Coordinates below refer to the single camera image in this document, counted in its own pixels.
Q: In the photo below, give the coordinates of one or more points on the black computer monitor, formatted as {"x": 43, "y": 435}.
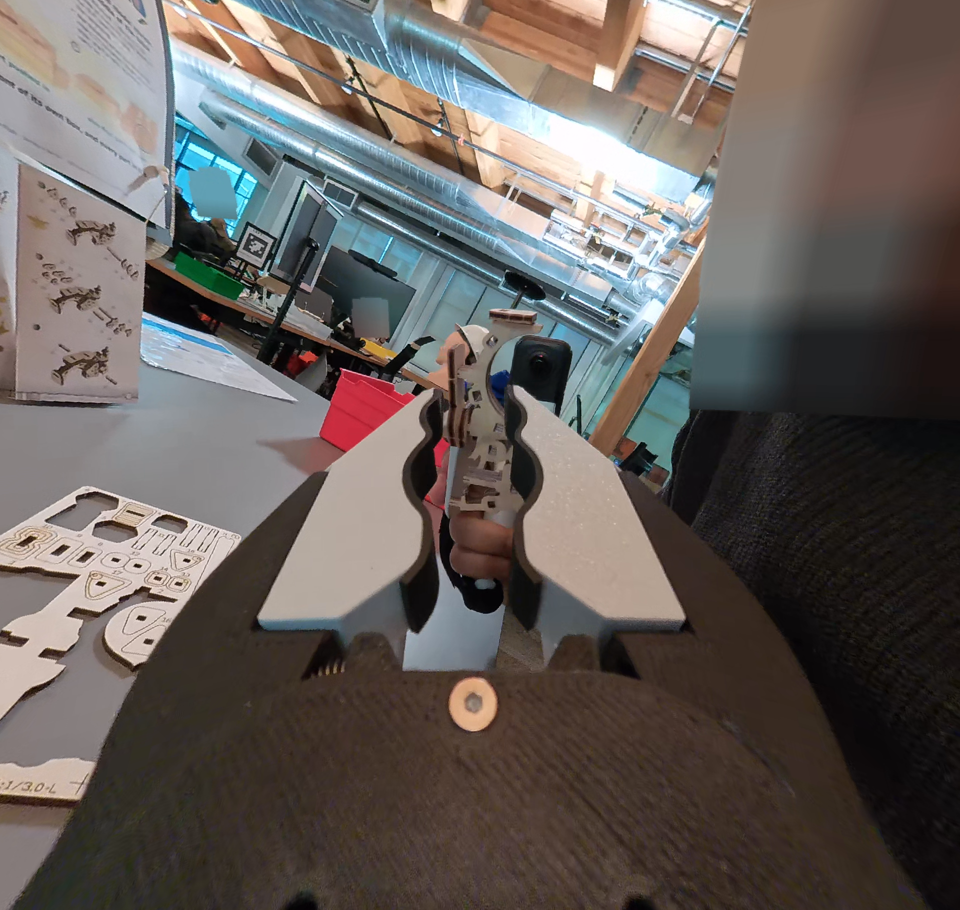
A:
{"x": 360, "y": 280}

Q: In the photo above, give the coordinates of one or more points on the person's right hand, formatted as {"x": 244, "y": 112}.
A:
{"x": 484, "y": 550}

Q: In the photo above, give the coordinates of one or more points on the black stand pole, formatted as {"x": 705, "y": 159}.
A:
{"x": 289, "y": 302}

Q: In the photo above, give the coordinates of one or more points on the red plastic bin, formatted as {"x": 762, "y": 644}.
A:
{"x": 360, "y": 407}

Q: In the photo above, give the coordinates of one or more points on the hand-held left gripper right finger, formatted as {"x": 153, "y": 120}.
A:
{"x": 600, "y": 550}

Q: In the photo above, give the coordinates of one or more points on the black framed marker sign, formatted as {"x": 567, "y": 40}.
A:
{"x": 255, "y": 246}

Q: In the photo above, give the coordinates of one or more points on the mannequin head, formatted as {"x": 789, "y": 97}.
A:
{"x": 442, "y": 366}

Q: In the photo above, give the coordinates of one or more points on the green plastic bin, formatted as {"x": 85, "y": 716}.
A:
{"x": 206, "y": 272}

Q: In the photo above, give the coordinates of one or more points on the wooden puzzle model assembly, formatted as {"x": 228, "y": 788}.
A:
{"x": 480, "y": 419}

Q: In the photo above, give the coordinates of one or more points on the white hard hat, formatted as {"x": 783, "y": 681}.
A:
{"x": 472, "y": 340}

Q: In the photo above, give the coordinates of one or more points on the punched wooden puzzle sheet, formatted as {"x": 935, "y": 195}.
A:
{"x": 45, "y": 625}

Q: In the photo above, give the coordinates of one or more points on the wooden workbench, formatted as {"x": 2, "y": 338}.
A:
{"x": 225, "y": 301}

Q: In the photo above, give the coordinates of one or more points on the grey desk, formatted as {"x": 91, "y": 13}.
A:
{"x": 187, "y": 445}

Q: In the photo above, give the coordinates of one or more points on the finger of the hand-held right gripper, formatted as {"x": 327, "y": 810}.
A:
{"x": 453, "y": 479}

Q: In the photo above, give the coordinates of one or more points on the large display on stand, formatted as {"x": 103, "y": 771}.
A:
{"x": 307, "y": 235}

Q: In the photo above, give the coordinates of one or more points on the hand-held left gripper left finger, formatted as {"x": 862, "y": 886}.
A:
{"x": 345, "y": 550}

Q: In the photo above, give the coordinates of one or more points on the yellow box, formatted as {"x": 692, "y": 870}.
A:
{"x": 375, "y": 347}

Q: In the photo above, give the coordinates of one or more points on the printed instruction sheet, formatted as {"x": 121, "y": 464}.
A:
{"x": 202, "y": 355}

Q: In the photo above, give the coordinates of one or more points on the black round disc on pole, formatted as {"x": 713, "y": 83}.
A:
{"x": 525, "y": 284}

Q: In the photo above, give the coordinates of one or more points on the person's black knit sweater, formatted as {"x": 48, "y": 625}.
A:
{"x": 825, "y": 587}

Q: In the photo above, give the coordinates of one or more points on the wooden pillar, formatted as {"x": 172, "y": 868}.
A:
{"x": 652, "y": 355}

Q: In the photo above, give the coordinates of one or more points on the silver ventilation ducts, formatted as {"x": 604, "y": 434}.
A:
{"x": 420, "y": 175}

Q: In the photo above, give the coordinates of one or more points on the black office chair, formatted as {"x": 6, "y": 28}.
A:
{"x": 412, "y": 355}

